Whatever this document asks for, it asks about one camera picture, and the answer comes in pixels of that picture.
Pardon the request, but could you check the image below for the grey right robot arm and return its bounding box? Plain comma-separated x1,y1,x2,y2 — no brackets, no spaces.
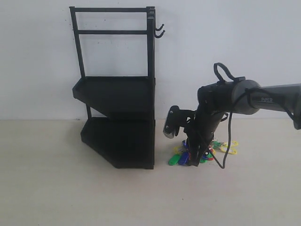
184,80,301,166

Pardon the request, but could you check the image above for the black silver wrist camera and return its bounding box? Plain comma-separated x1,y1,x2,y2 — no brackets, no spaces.
163,105,195,139

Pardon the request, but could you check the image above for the black two-tier metal rack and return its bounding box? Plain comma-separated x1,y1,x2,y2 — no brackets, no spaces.
69,6,165,170

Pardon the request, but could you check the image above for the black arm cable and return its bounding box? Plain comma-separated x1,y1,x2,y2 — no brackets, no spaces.
208,62,252,169

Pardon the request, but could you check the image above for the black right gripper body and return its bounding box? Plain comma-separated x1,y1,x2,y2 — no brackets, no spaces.
184,104,227,151

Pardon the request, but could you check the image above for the colourful key tag bunch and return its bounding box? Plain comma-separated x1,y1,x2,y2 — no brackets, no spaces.
168,140,228,166

